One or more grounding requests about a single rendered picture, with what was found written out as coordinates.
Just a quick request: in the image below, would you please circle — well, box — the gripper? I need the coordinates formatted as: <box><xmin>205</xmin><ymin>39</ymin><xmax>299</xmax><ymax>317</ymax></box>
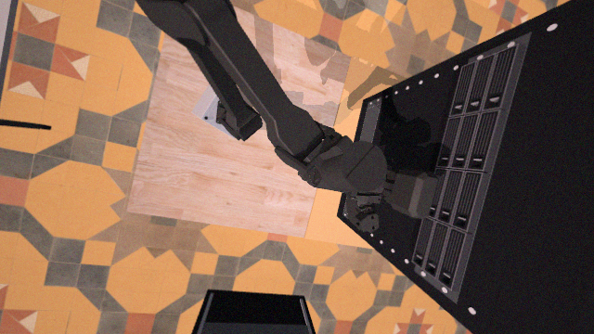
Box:
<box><xmin>342</xmin><ymin>168</ymin><xmax>438</xmax><ymax>219</ymax></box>

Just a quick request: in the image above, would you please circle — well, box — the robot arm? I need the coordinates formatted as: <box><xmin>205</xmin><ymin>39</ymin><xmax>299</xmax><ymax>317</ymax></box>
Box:
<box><xmin>136</xmin><ymin>0</ymin><xmax>387</xmax><ymax>233</ymax></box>

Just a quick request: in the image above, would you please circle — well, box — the tan flat board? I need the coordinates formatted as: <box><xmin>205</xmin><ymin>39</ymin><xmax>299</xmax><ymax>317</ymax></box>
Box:
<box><xmin>304</xmin><ymin>56</ymin><xmax>406</xmax><ymax>250</ymax></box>

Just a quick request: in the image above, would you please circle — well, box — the black metal rack frame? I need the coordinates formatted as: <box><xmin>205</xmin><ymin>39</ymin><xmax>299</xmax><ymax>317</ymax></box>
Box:
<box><xmin>337</xmin><ymin>0</ymin><xmax>594</xmax><ymax>334</ymax></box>

